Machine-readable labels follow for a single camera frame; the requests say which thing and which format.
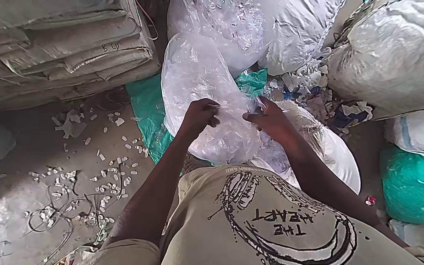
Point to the thin clear plastic strip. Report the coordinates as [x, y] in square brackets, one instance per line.
[260, 101]

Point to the person's right forearm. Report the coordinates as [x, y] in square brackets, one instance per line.
[324, 180]

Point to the white sack with blue stripe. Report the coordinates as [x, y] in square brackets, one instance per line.
[418, 132]

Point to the person's left forearm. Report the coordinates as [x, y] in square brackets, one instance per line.
[152, 194]

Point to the crumpled green plastic piece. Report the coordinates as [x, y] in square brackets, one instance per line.
[252, 81]

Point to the pale sack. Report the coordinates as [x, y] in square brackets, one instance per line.
[421, 234]

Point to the person's right index finger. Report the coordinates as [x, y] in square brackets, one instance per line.
[268, 104]

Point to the person's left thumb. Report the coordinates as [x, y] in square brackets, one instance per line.
[214, 121]

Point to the scattered small white plastic pieces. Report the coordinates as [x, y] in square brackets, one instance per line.
[113, 187]

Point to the large clear bag of shreds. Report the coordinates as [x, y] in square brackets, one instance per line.
[234, 33]

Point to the stack of beige sacks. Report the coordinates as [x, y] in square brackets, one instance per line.
[61, 48]

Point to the small red and white scrap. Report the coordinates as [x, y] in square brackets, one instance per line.
[370, 200]

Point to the big bulging white sack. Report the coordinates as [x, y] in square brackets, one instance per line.
[392, 62]

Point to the pile of purplish plastic shreds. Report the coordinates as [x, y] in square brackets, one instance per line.
[272, 154]

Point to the green plastic sheet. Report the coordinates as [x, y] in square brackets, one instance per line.
[149, 114]

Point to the person's left hand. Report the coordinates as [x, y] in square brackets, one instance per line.
[197, 115]

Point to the open white woven sack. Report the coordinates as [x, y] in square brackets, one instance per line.
[339, 154]

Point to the person's right thumb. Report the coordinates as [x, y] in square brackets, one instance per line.
[253, 117]

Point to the shiny white woven sack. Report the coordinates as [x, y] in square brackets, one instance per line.
[296, 33]

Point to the pile of mixed plastic scraps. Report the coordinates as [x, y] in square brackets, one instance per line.
[313, 92]

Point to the green full sack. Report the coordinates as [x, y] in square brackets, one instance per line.
[414, 184]

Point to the torn white plastic scrap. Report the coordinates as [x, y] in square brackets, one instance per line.
[73, 125]

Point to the person's body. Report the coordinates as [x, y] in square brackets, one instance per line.
[263, 221]

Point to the clear bag of plastic strips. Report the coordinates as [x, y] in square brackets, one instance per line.
[197, 77]

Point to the person's left index finger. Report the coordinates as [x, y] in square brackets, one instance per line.
[210, 102]

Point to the person's right hand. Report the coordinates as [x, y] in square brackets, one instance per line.
[275, 120]

